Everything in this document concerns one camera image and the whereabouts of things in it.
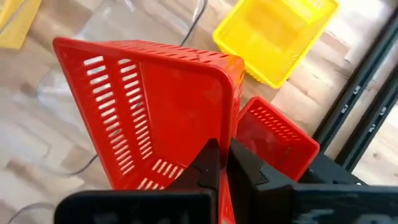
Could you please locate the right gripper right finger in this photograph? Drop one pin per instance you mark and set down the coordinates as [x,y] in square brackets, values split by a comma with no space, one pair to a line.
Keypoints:
[248,186]

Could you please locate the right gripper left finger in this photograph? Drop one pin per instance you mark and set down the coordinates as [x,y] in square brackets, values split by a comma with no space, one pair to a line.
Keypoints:
[208,168]

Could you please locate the red plastic basket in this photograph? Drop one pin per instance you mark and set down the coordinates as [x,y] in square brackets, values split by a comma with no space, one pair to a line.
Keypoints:
[174,102]
[273,140]

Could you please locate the yellow plastic basket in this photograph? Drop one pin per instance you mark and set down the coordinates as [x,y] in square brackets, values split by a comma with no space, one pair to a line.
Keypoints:
[15,28]
[273,40]

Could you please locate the clear plastic bin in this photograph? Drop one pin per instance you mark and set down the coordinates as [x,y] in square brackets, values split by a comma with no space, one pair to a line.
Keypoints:
[62,130]

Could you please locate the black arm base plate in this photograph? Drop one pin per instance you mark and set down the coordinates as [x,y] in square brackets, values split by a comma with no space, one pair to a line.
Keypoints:
[329,171]

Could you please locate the black aluminium rail frame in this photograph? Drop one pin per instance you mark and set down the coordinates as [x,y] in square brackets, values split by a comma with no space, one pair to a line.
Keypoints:
[351,96]

